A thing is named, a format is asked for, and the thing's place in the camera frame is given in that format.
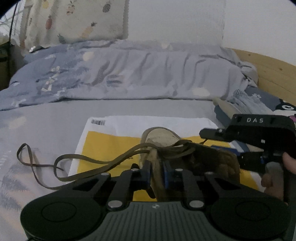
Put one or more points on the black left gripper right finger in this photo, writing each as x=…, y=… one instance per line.
x=181, y=186

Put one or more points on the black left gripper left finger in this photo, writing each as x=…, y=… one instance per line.
x=127, y=183

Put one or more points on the tan suede shoe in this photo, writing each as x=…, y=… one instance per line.
x=163, y=145

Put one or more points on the person's right hand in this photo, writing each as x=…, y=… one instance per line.
x=273, y=180

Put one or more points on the black white plush toy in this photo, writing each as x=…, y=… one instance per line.
x=286, y=109

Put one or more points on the dark blue paw pillow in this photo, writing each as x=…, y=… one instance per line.
x=271, y=101

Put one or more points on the blue grey patterned duvet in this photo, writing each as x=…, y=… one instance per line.
x=127, y=70

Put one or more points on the pineapple print curtain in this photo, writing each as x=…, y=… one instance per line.
x=50, y=23

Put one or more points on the black metal rack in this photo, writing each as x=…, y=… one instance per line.
x=8, y=44

